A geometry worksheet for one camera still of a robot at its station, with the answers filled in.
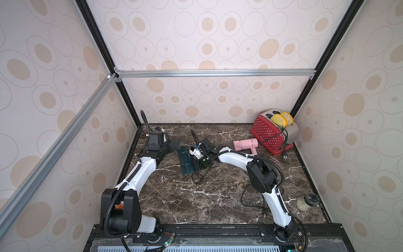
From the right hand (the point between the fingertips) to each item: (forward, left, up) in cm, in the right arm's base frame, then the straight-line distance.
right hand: (190, 173), depth 91 cm
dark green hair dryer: (+1, +1, +9) cm, 9 cm away
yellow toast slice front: (+29, -53, +16) cm, 63 cm away
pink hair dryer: (+22, -38, +1) cm, 44 cm away
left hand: (+11, +7, +15) cm, 20 cm away
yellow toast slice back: (+30, -59, +16) cm, 68 cm away
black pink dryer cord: (-16, -35, -5) cm, 38 cm away
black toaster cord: (+17, -59, -2) cm, 61 cm away
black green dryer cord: (+3, -9, -3) cm, 10 cm away
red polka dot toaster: (+21, -50, +9) cm, 55 cm away
